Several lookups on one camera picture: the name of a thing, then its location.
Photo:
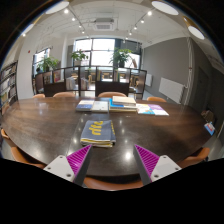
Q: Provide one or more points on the wall bookshelf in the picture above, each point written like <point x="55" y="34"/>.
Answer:
<point x="8" y="86"/>

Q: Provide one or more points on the grey towel with yellow letters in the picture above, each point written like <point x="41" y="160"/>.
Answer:
<point x="97" y="131"/>

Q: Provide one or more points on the blue and white book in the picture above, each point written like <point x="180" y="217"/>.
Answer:
<point x="84" y="106"/>

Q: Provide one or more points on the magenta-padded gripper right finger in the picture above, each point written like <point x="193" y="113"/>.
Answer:
<point x="165" y="167"/>

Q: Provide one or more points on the beige book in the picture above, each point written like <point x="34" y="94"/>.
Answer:
<point x="124" y="100"/>

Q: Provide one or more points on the large blue book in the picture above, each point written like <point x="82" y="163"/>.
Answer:
<point x="115" y="107"/>

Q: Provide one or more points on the ceiling spot lights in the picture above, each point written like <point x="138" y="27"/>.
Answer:
<point x="149" y="13"/>

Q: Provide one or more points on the colourful thin booklet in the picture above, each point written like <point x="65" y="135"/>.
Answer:
<point x="144" y="109"/>

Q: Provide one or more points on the white wall radiator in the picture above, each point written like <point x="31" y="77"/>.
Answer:
<point x="171" y="90"/>

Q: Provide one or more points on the dark open shelf unit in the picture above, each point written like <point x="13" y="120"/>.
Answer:
<point x="111" y="87"/>

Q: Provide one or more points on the large green potted plant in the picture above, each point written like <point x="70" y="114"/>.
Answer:
<point x="121" y="56"/>

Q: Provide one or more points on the round ceiling lights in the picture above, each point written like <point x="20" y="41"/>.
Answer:
<point x="165" y="7"/>

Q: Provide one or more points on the green potted plant, white pot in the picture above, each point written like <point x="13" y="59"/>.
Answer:
<point x="79" y="56"/>

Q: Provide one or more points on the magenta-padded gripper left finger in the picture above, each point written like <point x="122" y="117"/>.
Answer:
<point x="59" y="166"/>

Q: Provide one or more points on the purple thin booklet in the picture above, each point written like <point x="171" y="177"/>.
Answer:
<point x="159" y="110"/>

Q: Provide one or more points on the small green potted plant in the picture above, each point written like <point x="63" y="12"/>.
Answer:
<point x="48" y="64"/>

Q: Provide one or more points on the ceiling air conditioner unit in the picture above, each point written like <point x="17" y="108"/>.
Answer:
<point x="104" y="24"/>

